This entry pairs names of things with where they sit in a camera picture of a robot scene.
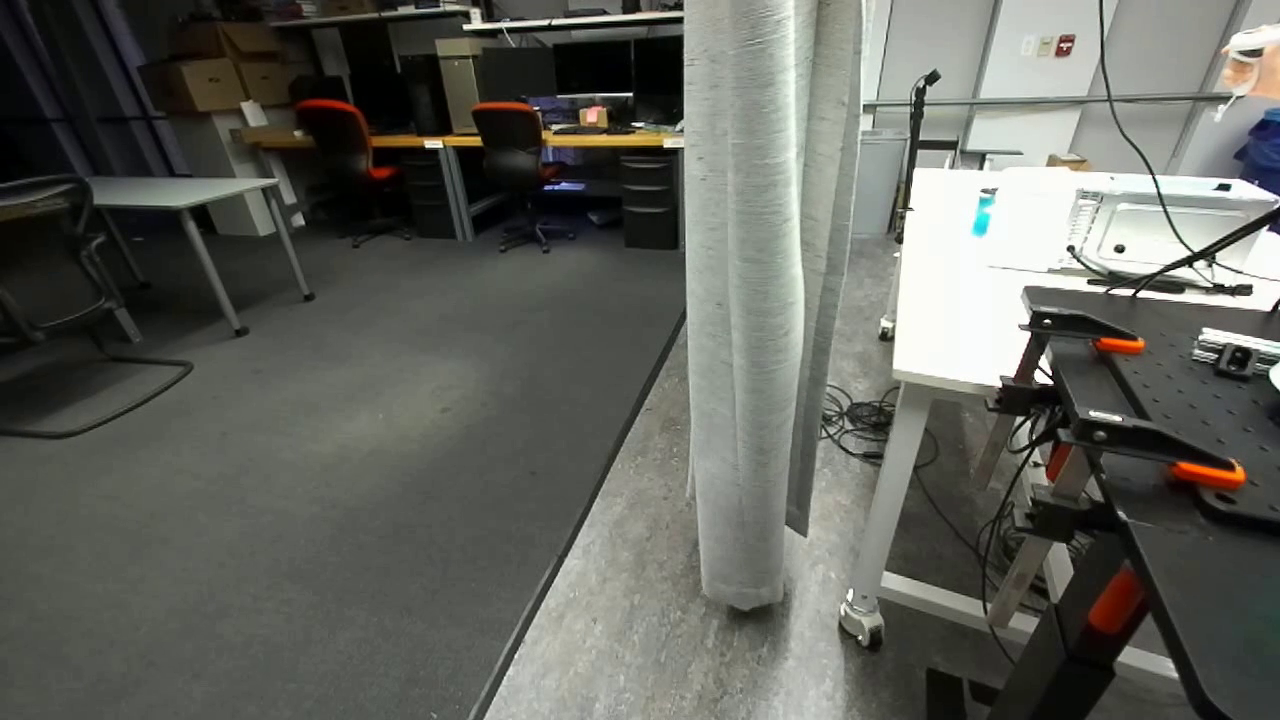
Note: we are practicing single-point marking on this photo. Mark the lower orange clamp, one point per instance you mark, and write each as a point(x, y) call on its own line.
point(1216, 479)

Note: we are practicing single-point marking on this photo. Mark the black perforated robot table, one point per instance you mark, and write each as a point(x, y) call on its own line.
point(1189, 562)

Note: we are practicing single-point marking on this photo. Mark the right red office chair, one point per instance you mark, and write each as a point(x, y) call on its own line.
point(515, 162)

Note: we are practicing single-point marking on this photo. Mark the white folding table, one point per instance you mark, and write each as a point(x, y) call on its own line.
point(180, 196)

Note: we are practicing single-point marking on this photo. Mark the grey drawer cabinet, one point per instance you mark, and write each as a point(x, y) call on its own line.
point(649, 196)

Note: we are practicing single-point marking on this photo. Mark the left red office chair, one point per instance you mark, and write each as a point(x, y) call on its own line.
point(353, 184)

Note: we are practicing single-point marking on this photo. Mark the grey fabric curtain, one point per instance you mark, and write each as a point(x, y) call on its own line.
point(771, 180)

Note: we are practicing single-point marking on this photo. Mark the black metal frame chair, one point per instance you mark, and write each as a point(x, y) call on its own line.
point(64, 333)

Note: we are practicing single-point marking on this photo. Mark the cardboard box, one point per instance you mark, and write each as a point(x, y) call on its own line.
point(200, 85)

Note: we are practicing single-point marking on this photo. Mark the orange clamp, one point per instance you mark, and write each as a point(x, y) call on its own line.
point(1119, 347)
point(1216, 479)

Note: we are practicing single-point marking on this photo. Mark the upper orange clamp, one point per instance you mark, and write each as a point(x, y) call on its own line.
point(1119, 347)

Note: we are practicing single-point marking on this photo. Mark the red office chair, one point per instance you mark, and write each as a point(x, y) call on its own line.
point(353, 184)
point(515, 162)

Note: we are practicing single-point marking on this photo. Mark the white lab table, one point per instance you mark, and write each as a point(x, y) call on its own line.
point(973, 241)

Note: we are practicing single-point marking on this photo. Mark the black microphone stand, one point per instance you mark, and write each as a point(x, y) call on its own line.
point(912, 145)

